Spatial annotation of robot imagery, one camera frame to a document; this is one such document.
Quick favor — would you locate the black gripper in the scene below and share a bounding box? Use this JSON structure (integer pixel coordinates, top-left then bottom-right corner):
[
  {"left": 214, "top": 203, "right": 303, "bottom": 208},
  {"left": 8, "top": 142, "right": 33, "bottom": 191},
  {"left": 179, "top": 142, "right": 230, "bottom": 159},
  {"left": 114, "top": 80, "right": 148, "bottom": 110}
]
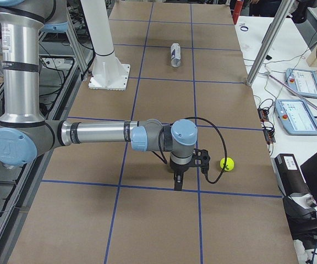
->
[{"left": 170, "top": 160, "right": 189, "bottom": 191}]

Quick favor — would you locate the circuit board with wires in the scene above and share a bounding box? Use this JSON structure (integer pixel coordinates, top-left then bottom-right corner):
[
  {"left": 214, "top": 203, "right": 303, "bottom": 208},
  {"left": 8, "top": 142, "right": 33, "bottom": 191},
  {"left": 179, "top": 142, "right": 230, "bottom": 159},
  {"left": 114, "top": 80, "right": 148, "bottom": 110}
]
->
[{"left": 257, "top": 98, "right": 276, "bottom": 145}]

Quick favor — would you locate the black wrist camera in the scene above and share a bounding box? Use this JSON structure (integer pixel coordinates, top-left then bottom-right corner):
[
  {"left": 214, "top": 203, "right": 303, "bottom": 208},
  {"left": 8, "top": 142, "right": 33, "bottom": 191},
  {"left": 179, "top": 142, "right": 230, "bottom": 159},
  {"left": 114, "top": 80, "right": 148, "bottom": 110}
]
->
[{"left": 192, "top": 148, "right": 210, "bottom": 176}]

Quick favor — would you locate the teach pendant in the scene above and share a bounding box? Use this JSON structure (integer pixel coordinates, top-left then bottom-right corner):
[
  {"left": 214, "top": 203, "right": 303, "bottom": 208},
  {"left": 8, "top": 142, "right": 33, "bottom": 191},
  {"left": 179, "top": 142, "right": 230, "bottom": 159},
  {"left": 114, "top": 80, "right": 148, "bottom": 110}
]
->
[
  {"left": 286, "top": 68, "right": 317, "bottom": 98},
  {"left": 275, "top": 100, "right": 317, "bottom": 136}
]

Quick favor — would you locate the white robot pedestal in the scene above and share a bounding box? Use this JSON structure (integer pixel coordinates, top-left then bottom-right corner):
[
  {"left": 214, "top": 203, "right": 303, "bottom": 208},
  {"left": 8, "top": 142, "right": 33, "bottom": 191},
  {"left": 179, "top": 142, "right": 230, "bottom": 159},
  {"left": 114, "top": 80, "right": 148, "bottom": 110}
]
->
[{"left": 81, "top": 0, "right": 130, "bottom": 91}]

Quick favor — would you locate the blue white tennis ball can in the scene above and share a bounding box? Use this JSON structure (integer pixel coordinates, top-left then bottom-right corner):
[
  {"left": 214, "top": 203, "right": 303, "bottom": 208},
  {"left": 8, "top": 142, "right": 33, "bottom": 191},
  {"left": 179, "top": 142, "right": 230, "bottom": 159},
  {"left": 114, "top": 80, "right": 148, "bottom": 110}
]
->
[{"left": 170, "top": 43, "right": 181, "bottom": 67}]

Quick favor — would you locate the black camera cable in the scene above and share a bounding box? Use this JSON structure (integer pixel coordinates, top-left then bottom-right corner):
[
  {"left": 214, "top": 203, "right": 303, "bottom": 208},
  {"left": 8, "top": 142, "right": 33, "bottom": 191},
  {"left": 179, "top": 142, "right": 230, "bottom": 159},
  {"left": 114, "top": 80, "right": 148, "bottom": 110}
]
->
[{"left": 185, "top": 117, "right": 228, "bottom": 184}]

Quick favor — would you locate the yellow tennis ball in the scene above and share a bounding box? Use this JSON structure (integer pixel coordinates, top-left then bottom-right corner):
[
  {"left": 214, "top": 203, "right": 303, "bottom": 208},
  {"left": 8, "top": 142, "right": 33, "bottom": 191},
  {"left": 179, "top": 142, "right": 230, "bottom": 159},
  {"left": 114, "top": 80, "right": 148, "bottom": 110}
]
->
[{"left": 220, "top": 157, "right": 234, "bottom": 172}]

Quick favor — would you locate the far teach pendant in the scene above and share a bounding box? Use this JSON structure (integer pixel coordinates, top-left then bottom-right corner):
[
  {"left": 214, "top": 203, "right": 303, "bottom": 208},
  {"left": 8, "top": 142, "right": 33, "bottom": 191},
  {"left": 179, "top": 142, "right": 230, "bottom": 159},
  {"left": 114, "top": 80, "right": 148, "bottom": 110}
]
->
[{"left": 286, "top": 68, "right": 317, "bottom": 98}]

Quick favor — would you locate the black box with label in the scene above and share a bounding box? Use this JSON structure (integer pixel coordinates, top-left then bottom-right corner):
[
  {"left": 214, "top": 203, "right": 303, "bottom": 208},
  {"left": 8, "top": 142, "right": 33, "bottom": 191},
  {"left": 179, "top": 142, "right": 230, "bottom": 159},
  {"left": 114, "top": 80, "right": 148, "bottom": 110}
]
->
[{"left": 274, "top": 153, "right": 309, "bottom": 196}]

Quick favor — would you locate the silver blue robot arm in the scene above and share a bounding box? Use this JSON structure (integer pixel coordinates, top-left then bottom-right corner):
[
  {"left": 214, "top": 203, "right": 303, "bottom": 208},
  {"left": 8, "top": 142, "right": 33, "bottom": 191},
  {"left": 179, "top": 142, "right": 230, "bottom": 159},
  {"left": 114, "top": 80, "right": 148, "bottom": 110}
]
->
[{"left": 0, "top": 1, "right": 198, "bottom": 190}]

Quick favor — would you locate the aluminium frame post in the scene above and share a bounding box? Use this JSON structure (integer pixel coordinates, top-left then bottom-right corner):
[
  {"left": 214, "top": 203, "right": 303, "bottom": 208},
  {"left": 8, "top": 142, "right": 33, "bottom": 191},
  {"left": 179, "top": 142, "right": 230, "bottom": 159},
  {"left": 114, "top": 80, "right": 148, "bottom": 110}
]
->
[{"left": 245, "top": 0, "right": 294, "bottom": 86}]

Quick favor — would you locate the near teach pendant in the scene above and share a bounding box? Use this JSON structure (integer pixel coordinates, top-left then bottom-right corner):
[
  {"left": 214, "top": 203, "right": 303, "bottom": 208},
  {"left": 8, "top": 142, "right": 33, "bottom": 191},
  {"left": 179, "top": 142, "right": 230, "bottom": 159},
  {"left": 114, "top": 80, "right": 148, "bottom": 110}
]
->
[{"left": 275, "top": 100, "right": 317, "bottom": 136}]

